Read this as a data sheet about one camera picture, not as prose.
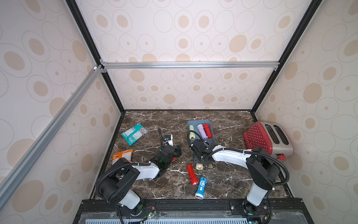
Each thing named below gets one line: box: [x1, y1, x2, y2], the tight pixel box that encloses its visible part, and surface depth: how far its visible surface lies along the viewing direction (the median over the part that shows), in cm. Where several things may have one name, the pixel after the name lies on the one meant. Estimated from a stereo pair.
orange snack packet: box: [111, 149, 134, 166], surface depth 93 cm
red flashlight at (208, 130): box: [202, 123, 214, 139], surface depth 105 cm
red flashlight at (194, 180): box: [186, 164, 199, 186], surface depth 85 cm
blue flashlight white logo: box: [194, 176, 208, 200], surface depth 79 cm
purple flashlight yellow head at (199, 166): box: [195, 162, 204, 171], surface depth 87 cm
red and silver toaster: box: [243, 121, 294, 161], surface depth 85 cm
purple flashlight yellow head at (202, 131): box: [197, 124, 208, 140], surface depth 105 cm
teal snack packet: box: [121, 123, 149, 146], surface depth 105 cm
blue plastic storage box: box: [187, 119, 216, 145], surface depth 106 cm
